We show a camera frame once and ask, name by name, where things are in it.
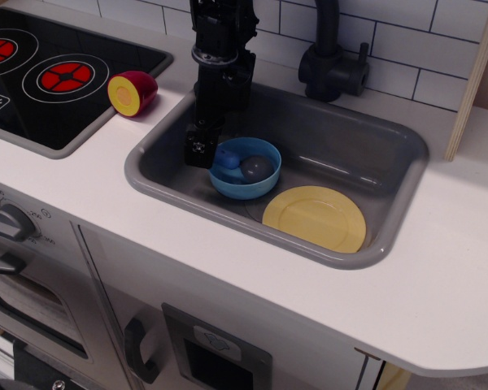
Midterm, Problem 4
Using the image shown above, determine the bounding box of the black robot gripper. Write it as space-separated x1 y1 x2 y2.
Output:
184 46 256 168

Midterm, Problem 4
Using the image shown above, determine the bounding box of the blue and grey toy spoon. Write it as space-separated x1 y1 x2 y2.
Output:
214 149 275 184

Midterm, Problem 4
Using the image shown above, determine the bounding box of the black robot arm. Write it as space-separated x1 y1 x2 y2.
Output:
184 1 259 169

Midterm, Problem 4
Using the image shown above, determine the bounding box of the blue plastic bowl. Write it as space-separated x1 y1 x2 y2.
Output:
208 137 282 200

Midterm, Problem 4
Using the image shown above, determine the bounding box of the grey plastic sink basin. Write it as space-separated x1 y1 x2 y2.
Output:
124 84 429 270

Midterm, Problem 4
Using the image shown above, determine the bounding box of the red yellow toy fruit half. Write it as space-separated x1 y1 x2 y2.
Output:
107 71 158 117

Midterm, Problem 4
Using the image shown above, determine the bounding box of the yellow plastic plate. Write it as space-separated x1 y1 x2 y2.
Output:
262 185 367 254

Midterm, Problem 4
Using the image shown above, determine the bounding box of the dark grey toy faucet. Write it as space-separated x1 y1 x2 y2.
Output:
298 1 370 102

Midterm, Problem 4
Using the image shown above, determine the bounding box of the black toy stovetop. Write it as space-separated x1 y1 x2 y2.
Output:
0 7 173 159

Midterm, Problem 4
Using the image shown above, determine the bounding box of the grey oven knob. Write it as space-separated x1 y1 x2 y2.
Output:
0 204 37 242

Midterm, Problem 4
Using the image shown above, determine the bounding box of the grey dishwasher control panel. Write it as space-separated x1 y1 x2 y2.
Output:
162 303 272 390

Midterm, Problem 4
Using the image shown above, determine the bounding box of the toy oven door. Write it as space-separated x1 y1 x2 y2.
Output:
0 242 111 389

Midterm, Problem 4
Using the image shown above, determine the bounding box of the dark grey cabinet handle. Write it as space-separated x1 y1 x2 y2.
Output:
124 318 159 384

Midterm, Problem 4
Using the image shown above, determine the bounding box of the grey oven door handle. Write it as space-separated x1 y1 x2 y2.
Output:
0 253 27 275

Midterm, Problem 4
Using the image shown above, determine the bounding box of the light wooden side post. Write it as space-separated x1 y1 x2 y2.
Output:
443 19 488 162

